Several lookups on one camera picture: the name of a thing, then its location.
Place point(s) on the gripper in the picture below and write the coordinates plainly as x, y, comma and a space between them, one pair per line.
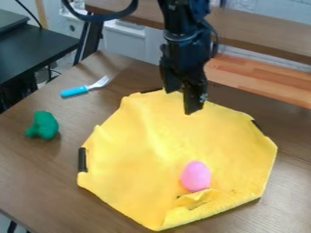
187, 56

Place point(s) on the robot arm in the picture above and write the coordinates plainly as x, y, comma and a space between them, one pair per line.
182, 15

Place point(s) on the yellow cloth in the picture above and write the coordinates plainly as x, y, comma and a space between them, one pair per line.
174, 151

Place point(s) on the pink toy egg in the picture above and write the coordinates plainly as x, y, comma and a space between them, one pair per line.
195, 176

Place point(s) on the green toy broccoli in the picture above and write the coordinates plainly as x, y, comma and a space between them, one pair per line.
43, 125

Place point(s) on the black table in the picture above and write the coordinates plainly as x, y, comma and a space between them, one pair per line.
24, 48

